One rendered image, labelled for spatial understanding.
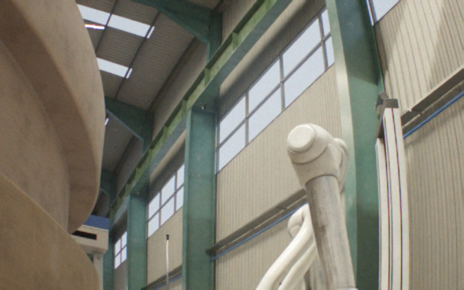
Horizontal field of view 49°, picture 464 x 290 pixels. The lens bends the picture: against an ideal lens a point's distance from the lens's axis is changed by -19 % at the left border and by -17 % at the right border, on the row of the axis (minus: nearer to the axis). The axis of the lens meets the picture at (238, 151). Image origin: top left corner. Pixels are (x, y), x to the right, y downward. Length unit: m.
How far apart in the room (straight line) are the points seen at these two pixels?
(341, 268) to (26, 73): 1.06
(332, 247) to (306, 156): 0.28
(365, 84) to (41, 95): 10.92
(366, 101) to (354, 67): 0.81
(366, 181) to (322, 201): 9.52
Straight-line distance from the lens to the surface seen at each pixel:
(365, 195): 11.10
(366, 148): 11.51
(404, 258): 1.98
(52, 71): 1.54
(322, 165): 1.75
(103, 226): 6.80
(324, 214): 1.70
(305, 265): 2.29
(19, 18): 1.35
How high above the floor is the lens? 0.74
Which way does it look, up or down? 24 degrees up
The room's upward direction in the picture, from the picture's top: 1 degrees clockwise
